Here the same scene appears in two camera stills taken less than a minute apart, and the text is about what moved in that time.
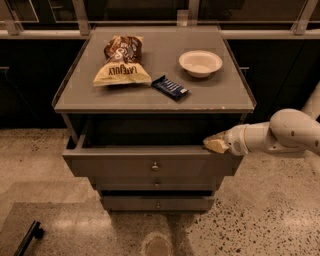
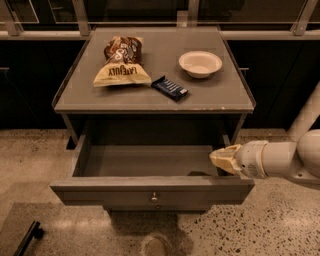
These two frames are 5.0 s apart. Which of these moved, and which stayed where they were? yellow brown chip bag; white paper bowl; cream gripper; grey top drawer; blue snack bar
Moved: grey top drawer; cream gripper
Stayed: white paper bowl; yellow brown chip bag; blue snack bar
